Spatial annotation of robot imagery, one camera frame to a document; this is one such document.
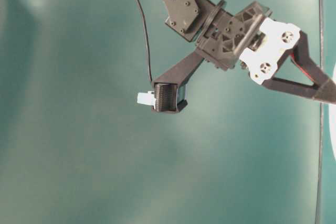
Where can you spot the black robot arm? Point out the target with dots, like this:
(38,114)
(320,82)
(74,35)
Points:
(187,18)

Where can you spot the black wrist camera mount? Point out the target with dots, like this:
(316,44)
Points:
(169,94)

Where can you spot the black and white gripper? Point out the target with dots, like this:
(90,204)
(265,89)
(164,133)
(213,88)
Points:
(258,41)

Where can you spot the white round object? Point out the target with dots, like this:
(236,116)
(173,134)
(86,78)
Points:
(332,127)

